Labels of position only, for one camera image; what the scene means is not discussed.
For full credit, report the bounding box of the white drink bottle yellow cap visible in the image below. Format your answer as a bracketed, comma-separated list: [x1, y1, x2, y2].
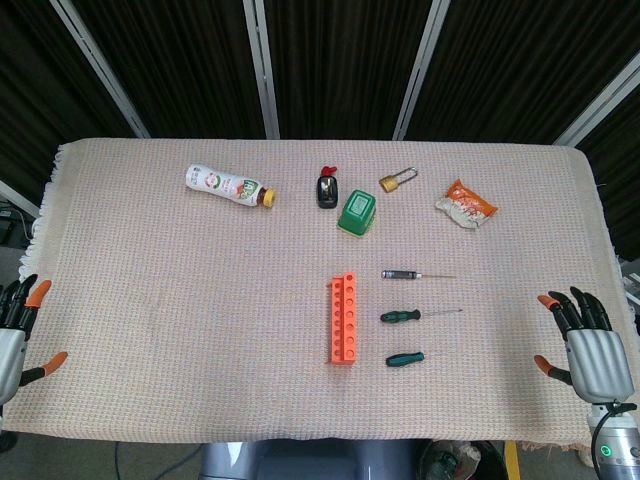
[184, 163, 278, 210]

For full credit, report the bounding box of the orange screwdriver rack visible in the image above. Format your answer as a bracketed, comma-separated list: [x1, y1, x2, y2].
[327, 271, 360, 365]

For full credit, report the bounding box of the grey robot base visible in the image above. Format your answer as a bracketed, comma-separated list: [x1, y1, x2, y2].
[199, 438, 431, 480]

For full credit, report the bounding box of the teal black screwdriver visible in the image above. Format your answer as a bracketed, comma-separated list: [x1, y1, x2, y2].
[384, 350, 454, 369]

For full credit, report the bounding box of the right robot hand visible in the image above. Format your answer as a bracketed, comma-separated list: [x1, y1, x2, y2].
[533, 285, 636, 404]

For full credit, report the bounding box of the orange snack packet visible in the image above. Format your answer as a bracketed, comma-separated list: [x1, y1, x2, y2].
[433, 178, 500, 231]

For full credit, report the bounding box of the silver black precision screwdriver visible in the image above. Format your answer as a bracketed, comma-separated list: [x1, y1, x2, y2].
[381, 269, 457, 281]

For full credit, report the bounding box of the beige woven tablecloth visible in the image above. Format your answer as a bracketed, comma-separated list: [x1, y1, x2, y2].
[0, 137, 639, 454]

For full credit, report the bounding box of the black trash bin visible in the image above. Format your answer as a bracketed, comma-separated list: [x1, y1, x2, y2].
[418, 439, 506, 480]

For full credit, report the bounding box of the dark green black screwdriver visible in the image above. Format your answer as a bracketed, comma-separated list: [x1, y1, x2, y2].
[379, 308, 464, 324]

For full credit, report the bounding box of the brass padlock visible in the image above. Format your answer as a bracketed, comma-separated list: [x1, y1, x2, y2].
[378, 166, 419, 194]

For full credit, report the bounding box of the small black bottle red cap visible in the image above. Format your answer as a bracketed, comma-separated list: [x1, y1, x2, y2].
[314, 164, 341, 210]

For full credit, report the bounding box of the yellow bar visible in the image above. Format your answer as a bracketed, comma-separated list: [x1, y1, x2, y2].
[503, 440, 521, 480]

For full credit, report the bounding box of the grey partition post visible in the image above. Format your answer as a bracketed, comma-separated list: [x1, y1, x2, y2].
[552, 64, 640, 147]
[0, 179, 41, 221]
[392, 0, 451, 141]
[49, 0, 151, 140]
[243, 0, 281, 140]

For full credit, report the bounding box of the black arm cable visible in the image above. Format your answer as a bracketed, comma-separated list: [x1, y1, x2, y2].
[591, 401, 632, 474]

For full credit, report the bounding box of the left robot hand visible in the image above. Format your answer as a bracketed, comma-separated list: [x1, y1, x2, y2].
[0, 273, 69, 407]

